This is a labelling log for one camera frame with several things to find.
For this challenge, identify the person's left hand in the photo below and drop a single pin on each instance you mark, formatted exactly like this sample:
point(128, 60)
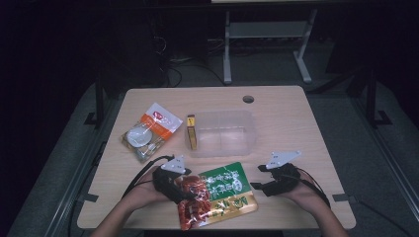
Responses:
point(145, 192)

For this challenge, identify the black metal stand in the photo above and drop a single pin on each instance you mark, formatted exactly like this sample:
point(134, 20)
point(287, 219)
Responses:
point(99, 105)
point(374, 102)

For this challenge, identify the grey metal stand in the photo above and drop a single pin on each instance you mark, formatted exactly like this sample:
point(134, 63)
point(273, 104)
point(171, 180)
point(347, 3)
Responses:
point(267, 29)

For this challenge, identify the green and red food packet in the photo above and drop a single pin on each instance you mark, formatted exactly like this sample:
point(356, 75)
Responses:
point(227, 187)

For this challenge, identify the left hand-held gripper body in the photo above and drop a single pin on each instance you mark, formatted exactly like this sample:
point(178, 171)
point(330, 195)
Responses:
point(168, 182)

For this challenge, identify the clear plastic container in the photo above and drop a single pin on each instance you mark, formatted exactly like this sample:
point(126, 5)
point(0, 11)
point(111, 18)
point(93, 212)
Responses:
point(227, 135)

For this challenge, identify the orange and white food packet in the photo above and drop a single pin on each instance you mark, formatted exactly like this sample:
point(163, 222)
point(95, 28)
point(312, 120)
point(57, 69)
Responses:
point(154, 128)

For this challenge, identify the small yellow box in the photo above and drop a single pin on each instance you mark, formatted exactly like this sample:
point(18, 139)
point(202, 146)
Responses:
point(191, 131)

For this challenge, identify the grey tape strip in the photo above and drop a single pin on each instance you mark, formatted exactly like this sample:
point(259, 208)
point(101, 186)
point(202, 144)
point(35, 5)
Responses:
point(344, 197)
point(89, 197)

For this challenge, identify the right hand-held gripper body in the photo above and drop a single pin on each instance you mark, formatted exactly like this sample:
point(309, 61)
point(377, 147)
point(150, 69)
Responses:
point(280, 179)

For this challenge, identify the person's right hand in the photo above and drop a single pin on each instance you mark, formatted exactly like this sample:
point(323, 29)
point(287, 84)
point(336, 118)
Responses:
point(303, 194)

